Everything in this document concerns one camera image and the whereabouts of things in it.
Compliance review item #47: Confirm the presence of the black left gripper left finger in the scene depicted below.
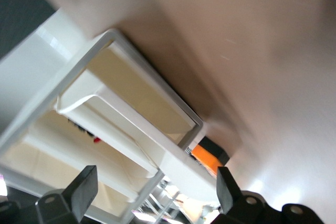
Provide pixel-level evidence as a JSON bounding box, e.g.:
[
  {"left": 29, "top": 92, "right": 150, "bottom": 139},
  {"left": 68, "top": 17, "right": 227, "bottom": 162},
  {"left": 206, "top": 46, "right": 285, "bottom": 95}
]
[{"left": 35, "top": 165, "right": 98, "bottom": 224}]

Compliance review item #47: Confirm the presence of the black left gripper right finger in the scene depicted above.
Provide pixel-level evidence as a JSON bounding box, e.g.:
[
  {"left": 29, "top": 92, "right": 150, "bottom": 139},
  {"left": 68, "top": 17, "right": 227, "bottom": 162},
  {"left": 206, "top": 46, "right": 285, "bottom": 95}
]
[{"left": 217, "top": 166, "right": 266, "bottom": 224}]

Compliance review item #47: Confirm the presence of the orange button box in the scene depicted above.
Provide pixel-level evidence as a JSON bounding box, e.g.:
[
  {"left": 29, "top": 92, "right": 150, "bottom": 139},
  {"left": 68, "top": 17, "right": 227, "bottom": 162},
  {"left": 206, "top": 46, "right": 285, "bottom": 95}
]
[{"left": 191, "top": 136, "right": 230, "bottom": 176}]

